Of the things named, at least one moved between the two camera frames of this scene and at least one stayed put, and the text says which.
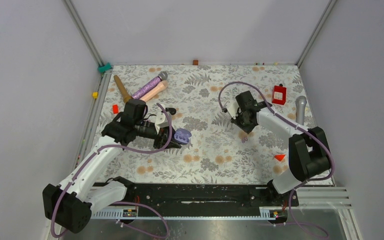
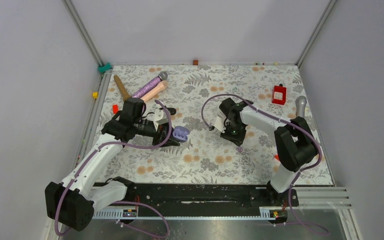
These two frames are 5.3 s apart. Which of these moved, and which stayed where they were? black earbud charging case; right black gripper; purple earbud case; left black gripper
Moved: right black gripper
Stayed: purple earbud case; black earbud charging case; left black gripper
